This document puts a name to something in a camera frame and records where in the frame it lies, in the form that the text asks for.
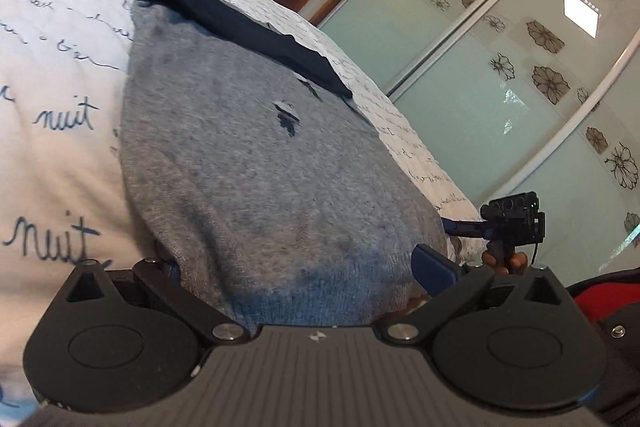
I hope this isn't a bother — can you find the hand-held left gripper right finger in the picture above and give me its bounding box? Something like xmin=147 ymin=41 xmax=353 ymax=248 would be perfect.
xmin=375 ymin=243 xmax=581 ymax=348

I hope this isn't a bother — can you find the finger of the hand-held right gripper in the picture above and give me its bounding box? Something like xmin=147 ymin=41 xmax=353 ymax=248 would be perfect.
xmin=441 ymin=217 xmax=488 ymax=239

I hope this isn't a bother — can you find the white script-printed blanket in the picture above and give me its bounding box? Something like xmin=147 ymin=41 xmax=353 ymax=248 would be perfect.
xmin=0 ymin=0 xmax=484 ymax=427

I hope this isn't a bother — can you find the frosted glass sliding wardrobe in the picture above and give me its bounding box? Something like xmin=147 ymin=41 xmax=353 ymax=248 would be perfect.
xmin=299 ymin=0 xmax=640 ymax=289

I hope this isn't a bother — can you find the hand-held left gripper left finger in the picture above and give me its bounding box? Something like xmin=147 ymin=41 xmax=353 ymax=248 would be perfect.
xmin=52 ymin=257 xmax=251 ymax=348

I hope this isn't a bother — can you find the grey sweater with navy sleeves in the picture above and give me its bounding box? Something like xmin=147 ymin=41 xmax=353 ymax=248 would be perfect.
xmin=117 ymin=0 xmax=451 ymax=329

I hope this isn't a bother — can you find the person's right hand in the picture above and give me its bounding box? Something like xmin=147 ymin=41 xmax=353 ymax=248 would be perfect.
xmin=481 ymin=251 xmax=529 ymax=277

